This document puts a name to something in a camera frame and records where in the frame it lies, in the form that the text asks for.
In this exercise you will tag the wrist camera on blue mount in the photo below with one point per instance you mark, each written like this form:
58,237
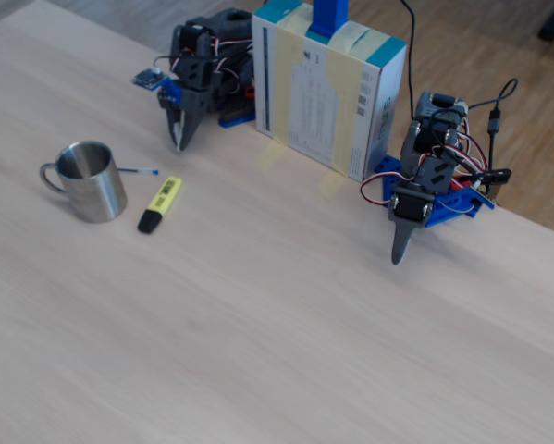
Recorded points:
154,82

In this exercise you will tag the dark gray robot arm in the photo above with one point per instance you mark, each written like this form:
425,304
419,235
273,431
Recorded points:
225,28

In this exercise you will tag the blue robot arm base plate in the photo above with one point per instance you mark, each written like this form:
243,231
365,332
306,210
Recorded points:
235,121

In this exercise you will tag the white and blue cardboard box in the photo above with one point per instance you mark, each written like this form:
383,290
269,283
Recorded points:
313,102

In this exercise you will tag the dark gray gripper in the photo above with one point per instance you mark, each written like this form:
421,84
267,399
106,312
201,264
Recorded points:
187,107

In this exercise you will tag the blue leader arm base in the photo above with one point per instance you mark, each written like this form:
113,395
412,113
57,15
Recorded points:
452,205

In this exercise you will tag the blue upright post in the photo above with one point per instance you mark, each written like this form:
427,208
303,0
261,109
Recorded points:
327,18

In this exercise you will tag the blue ballpoint pen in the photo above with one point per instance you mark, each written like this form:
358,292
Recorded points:
140,170

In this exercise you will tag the silver metal cup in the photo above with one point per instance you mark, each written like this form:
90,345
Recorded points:
96,194

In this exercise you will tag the yellow highlighter with black cap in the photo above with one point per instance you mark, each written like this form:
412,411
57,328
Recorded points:
163,199

